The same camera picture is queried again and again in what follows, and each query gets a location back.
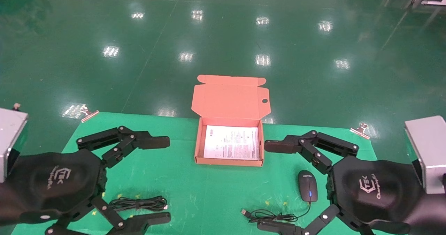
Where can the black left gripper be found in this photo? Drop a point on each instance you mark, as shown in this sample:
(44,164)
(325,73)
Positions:
(52,182)

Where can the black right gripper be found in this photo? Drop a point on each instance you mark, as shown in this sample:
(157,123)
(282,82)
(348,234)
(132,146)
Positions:
(376,189)

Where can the open cardboard box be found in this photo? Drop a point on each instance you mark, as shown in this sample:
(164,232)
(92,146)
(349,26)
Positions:
(226,102)

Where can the green table cloth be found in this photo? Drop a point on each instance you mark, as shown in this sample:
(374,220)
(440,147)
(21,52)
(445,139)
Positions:
(195,193)

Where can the metal binder clip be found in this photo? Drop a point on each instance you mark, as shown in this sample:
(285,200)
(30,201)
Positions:
(360,132)
(90,115)

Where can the white printed instruction sheet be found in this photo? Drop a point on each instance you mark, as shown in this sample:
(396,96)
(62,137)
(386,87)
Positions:
(230,142)

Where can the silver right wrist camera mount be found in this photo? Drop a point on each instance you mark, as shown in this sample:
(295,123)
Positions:
(430,151)

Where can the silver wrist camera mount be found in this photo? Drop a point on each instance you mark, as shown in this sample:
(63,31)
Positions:
(430,151)
(10,137)

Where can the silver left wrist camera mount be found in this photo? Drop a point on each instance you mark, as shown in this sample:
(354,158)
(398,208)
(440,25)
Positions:
(10,137)

